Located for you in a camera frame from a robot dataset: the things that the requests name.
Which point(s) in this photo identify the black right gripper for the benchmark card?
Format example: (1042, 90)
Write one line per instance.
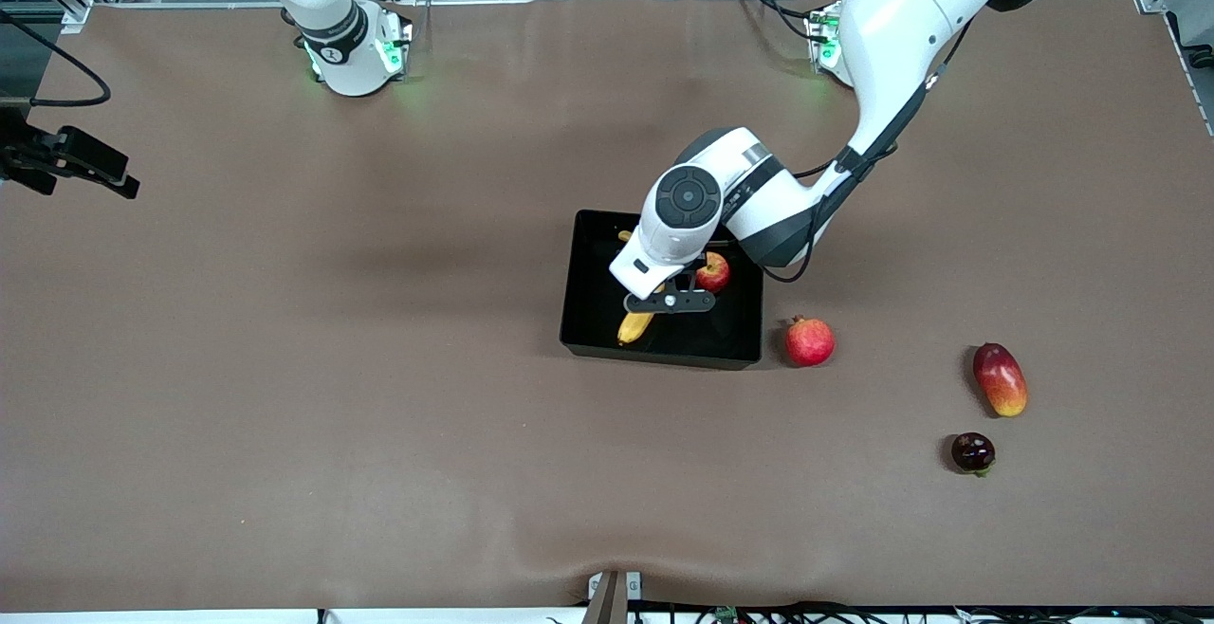
(40, 156)

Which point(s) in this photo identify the black rectangular box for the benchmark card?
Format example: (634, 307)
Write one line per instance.
(588, 321)

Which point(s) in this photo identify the yellow banana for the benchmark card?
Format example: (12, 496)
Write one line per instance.
(634, 328)

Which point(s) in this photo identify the red yellow apple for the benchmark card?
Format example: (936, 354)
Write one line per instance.
(716, 273)

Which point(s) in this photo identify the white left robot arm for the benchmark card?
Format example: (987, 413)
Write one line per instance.
(683, 197)

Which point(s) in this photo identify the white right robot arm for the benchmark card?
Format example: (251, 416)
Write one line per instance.
(346, 55)

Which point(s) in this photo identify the red pomegranate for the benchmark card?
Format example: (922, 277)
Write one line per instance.
(809, 343)

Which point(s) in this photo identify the dark purple mangosteen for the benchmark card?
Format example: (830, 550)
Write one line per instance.
(972, 451)

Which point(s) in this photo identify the red yellow mango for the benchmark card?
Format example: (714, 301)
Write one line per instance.
(1001, 379)

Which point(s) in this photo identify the metal bracket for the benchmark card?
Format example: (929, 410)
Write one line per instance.
(607, 600)

